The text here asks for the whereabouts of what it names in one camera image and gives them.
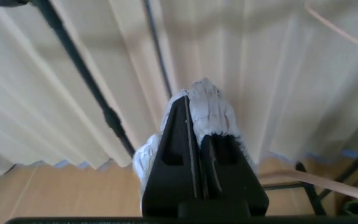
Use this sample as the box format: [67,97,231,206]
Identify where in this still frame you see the pink clothes hanger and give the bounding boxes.
[257,0,358,207]

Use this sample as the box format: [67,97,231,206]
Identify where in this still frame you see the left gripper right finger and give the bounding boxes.
[199,133,270,217]

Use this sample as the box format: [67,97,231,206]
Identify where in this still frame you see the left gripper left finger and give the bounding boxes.
[141,95,203,218]

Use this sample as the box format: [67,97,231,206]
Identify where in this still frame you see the black clothes rack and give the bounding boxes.
[0,0,358,216]

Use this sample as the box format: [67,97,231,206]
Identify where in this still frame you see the pale grey shorts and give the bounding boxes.
[132,77,258,213]

